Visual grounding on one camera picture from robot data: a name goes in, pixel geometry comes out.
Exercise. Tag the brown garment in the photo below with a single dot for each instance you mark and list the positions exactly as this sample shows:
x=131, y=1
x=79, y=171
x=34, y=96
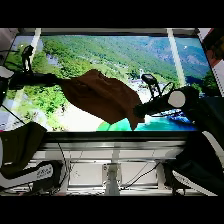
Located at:
x=100, y=95

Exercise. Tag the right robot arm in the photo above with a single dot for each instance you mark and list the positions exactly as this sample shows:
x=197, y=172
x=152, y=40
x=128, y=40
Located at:
x=160, y=103

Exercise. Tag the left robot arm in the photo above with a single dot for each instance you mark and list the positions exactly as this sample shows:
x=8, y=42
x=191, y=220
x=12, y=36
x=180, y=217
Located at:
x=33, y=80

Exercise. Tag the dark green garment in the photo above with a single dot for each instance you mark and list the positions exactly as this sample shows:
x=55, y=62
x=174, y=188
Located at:
x=20, y=143

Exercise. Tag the black garment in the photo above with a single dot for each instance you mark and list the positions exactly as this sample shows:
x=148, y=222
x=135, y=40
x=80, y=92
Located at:
x=215, y=111

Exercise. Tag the silver frame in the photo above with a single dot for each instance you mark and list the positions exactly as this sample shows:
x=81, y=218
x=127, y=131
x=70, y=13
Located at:
x=113, y=146

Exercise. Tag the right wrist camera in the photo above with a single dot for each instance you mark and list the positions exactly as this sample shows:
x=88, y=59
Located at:
x=150, y=81

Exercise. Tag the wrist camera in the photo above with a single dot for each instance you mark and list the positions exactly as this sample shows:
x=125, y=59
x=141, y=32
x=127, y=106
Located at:
x=150, y=81
x=27, y=55

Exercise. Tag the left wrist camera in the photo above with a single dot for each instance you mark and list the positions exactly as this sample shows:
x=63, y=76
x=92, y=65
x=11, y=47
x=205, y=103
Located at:
x=27, y=55

